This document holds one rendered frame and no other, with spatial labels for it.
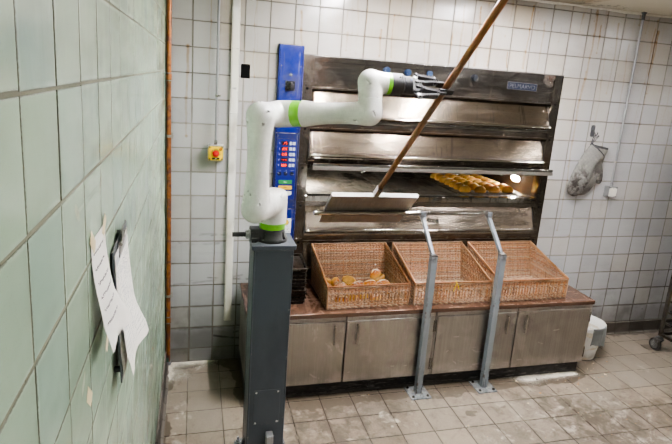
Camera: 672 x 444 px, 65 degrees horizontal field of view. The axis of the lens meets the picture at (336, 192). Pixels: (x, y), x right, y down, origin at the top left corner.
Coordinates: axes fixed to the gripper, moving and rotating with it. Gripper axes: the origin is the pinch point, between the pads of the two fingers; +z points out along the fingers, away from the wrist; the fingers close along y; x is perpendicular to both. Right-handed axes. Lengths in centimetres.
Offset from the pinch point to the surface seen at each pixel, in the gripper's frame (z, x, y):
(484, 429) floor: 65, -147, 131
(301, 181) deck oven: -35, -137, -29
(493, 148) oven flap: 106, -118, -51
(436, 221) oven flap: 67, -154, -8
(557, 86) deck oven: 150, -86, -86
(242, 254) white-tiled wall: -72, -171, 9
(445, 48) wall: 58, -74, -100
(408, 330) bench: 29, -151, 70
